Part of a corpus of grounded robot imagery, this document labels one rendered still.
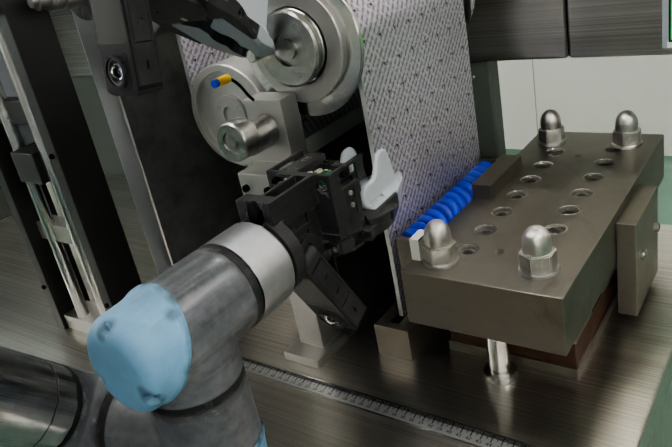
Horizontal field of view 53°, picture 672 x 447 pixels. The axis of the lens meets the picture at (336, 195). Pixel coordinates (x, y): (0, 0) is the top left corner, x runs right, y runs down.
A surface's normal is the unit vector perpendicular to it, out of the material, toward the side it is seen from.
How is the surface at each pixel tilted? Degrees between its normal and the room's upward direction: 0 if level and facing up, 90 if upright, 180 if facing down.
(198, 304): 52
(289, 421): 0
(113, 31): 83
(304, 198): 90
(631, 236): 90
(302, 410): 0
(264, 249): 44
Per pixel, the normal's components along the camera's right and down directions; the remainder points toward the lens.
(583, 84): -0.56, 0.41
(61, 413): 0.93, 0.03
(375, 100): 0.81, 0.08
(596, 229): -0.18, -0.91
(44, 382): 0.91, -0.38
